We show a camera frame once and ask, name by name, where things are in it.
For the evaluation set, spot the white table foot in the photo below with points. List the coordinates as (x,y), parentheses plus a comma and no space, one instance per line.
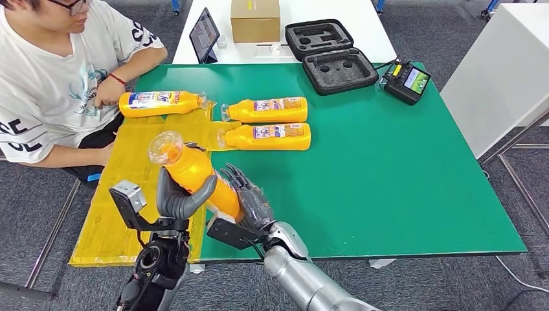
(381,263)
(195,268)

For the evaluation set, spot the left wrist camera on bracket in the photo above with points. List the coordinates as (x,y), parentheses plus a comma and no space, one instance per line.
(128,197)

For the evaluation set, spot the small white charger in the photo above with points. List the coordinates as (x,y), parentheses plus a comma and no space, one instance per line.
(221,41)

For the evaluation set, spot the person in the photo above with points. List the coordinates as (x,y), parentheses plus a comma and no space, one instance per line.
(43,81)

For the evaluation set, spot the metal chair frame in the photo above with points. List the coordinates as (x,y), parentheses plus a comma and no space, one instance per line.
(53,232)

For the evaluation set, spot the black glasses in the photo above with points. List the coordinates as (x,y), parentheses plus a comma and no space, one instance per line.
(70,5)

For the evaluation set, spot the white cabinet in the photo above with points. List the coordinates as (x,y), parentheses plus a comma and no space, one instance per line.
(502,73)

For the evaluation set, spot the brown cardboard box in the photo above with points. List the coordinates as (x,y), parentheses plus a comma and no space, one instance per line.
(255,23)

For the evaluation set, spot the blue frame leg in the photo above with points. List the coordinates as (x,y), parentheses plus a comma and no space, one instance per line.
(176,6)
(380,5)
(490,7)

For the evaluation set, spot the person's left forearm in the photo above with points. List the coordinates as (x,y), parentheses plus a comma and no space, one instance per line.
(141,62)

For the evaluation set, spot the black tablet on stand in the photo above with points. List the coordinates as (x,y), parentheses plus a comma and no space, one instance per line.
(203,36)

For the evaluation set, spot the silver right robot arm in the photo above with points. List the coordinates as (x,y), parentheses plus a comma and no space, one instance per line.
(309,279)

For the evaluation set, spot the black remote controller with screen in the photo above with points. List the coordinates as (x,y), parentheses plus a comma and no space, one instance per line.
(405,83)

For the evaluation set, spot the black foam-lined case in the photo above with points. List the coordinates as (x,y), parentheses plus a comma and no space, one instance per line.
(339,71)

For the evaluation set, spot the metal table frame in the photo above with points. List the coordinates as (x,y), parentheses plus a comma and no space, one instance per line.
(514,141)

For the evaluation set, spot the person's left hand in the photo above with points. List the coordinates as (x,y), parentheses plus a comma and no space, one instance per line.
(109,92)

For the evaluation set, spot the orange detergent bottle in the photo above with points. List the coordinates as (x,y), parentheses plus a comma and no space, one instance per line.
(240,111)
(158,104)
(240,139)
(193,169)

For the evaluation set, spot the person's right forearm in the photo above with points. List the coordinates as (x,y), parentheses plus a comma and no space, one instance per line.
(64,159)

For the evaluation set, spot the flat yellow plastic bag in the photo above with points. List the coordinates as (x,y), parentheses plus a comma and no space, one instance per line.
(214,135)

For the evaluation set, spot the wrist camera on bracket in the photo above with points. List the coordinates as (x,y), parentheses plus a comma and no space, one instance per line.
(128,197)
(227,234)

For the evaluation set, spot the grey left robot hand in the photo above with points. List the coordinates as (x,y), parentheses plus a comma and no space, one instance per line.
(176,206)

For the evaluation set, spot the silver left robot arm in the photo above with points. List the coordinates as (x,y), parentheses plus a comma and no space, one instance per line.
(158,266)

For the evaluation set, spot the flat white package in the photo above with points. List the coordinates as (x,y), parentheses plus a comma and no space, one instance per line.
(272,50)

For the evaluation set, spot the stack of yellow plastic sheets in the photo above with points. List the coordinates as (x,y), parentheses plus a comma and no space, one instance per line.
(120,206)

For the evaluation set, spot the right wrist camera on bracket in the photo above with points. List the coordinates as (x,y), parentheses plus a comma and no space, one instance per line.
(227,234)

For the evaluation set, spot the person's right hand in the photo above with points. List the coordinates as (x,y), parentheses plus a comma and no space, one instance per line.
(102,155)

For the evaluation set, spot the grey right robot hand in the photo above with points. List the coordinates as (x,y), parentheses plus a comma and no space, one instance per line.
(253,206)

